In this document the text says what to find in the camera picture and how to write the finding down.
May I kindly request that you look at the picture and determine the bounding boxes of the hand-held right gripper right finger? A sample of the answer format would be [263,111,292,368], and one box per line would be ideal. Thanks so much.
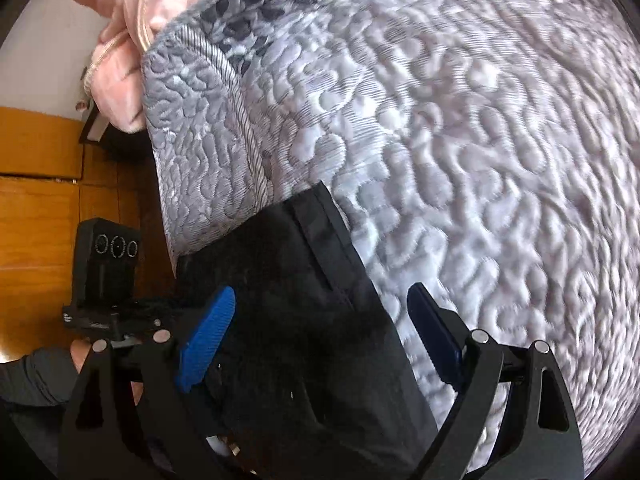
[407,282,583,480]

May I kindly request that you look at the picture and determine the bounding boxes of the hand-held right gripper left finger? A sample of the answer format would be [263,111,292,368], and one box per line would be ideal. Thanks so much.
[57,286,241,480]

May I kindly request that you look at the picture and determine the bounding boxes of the black quilted pants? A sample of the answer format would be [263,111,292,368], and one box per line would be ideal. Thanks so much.
[175,180,453,480]

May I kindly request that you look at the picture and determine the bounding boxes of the person's left hand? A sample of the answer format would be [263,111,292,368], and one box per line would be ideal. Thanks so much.
[69,340,96,376]

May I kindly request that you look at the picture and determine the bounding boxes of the grey quilted bedspread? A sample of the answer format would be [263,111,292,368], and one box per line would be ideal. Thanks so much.
[141,0,640,480]

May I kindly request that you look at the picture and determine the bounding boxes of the pink fleece blanket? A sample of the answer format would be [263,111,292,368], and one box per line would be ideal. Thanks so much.
[67,0,256,134]

